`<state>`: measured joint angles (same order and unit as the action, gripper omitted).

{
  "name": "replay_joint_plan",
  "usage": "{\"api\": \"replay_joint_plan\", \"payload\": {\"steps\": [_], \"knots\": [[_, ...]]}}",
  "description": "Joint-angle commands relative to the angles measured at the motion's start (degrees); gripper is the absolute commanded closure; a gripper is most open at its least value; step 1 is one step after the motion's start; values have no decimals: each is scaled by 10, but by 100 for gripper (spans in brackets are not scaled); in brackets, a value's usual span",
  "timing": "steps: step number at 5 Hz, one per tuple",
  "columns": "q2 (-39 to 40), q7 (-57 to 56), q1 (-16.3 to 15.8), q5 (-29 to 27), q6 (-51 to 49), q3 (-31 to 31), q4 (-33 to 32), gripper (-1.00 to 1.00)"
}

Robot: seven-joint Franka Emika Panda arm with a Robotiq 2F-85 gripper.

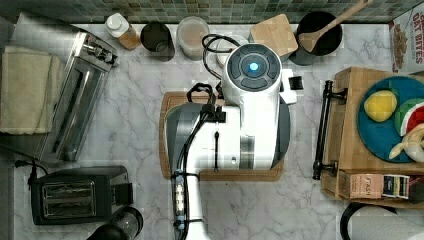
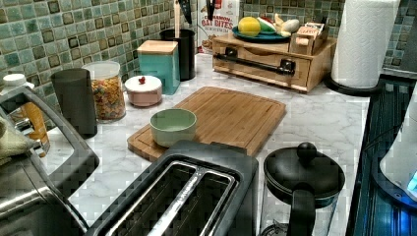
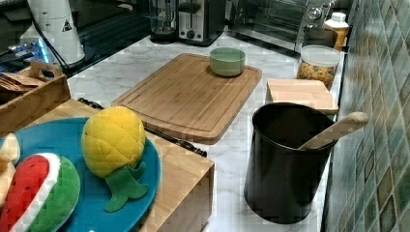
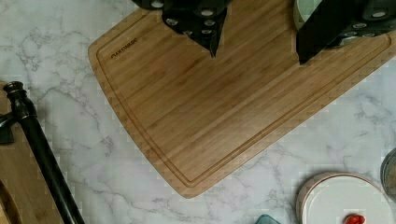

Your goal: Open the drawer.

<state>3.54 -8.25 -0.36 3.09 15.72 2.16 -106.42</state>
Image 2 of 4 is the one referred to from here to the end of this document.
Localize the teal canister with wooden lid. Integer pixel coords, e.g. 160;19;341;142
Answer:
137;40;180;95

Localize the black toaster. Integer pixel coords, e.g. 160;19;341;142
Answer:
86;141;259;236

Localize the black lidded glass pot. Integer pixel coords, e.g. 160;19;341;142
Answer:
260;142;345;236

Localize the white electric kettle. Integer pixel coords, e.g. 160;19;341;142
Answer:
380;88;417;201

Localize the glass jar of cereal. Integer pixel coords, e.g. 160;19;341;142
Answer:
83;61;126;123

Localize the teal plate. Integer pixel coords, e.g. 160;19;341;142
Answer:
232;27;289;43

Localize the green folded cloth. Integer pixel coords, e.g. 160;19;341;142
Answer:
0;118;35;165

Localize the black paper towel holder base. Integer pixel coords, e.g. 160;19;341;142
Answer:
323;74;383;97

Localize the wooden utensil handle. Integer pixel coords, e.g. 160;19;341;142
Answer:
173;0;181;38

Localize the white garlic toy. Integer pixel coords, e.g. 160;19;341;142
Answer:
273;13;300;37

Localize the dark grey cylinder container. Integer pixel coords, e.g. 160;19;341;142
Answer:
51;68;97;139

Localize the black dish drying rack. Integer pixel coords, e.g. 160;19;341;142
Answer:
345;76;417;236

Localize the bamboo cutting board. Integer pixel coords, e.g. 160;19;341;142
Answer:
127;86;287;162

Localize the watermelon slice toy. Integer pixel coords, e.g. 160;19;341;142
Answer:
257;17;275;33

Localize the oat bites cereal box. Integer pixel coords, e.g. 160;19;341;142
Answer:
197;0;240;54

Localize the black utensil holder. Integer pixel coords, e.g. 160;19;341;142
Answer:
159;29;196;82

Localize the yellow lemon toy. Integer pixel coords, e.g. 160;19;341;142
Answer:
238;17;261;36

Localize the white paper towel roll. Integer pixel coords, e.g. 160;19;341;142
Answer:
331;0;400;89

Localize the pink white lidded sugar bowl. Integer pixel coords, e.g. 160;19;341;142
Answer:
125;76;162;107

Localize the black utensil in holder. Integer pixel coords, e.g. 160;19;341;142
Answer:
178;0;192;24

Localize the stainless steel appliance with handle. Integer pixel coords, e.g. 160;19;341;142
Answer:
1;88;99;236

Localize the small wooden tea bag box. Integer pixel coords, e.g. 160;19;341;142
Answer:
289;23;328;55

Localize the green ceramic bowl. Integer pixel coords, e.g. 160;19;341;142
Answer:
149;108;198;148

